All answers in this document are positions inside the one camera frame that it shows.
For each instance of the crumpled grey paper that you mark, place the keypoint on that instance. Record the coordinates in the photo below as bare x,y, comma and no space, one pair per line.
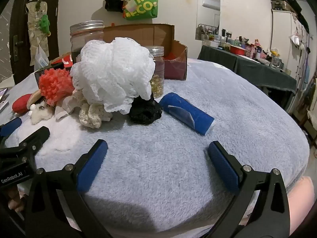
63,109

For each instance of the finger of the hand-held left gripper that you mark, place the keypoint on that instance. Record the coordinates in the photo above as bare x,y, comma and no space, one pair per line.
34,136
10,127

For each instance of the orange-red yarn pompom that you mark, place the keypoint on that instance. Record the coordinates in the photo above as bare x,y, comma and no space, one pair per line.
55,83

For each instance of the black fuzzy scrunchie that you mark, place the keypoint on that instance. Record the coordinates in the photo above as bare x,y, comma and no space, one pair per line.
145,112

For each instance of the red bowl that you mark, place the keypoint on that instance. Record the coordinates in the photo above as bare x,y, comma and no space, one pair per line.
237,49

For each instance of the blue bandage roll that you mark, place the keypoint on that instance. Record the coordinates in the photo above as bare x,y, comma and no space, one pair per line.
183,109

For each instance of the small white plush toy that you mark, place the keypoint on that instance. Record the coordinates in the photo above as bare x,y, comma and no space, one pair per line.
40,115

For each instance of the dark wooden door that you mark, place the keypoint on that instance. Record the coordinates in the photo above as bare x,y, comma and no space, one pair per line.
18,17

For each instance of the green tote bag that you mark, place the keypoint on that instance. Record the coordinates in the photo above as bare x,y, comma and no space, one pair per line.
143,2

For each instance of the small jar of gold items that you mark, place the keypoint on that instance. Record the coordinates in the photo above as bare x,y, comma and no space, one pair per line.
157,79

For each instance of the wall mirror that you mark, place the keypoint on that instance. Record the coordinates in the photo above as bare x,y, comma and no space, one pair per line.
208,5

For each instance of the white mesh bath loofah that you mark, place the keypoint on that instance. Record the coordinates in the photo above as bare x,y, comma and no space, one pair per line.
114,74

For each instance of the glass mug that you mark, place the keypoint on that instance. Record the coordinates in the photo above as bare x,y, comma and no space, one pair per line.
275,62

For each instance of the table with green cloth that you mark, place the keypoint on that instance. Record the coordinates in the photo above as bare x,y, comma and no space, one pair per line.
260,72

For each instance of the cardboard box with red lining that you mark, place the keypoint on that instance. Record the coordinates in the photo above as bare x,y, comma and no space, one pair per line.
138,33

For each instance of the green toy figure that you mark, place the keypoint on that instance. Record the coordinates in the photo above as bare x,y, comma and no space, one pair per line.
44,23

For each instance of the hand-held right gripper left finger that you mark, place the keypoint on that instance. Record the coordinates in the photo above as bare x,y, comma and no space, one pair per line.
92,166

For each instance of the pink pillow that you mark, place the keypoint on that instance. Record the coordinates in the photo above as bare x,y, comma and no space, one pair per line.
299,198

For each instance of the hanging clear plastic bag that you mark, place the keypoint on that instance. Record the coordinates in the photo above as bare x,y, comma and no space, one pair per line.
40,58

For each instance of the beige hanging organizer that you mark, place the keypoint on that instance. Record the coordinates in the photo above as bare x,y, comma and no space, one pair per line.
34,37

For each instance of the white cabinet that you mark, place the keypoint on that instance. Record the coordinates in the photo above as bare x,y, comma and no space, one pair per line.
282,34

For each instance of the grey fleece blanket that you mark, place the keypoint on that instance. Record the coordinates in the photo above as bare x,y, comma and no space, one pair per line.
173,153

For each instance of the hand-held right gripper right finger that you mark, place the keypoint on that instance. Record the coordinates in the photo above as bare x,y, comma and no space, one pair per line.
224,166

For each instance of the red plush ball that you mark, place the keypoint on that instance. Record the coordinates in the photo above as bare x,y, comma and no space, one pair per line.
21,104

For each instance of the cluster of cosmetic bottles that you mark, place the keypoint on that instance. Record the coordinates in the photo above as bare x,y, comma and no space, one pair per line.
250,47

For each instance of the storage box on cabinet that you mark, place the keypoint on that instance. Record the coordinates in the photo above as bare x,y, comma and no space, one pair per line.
281,3

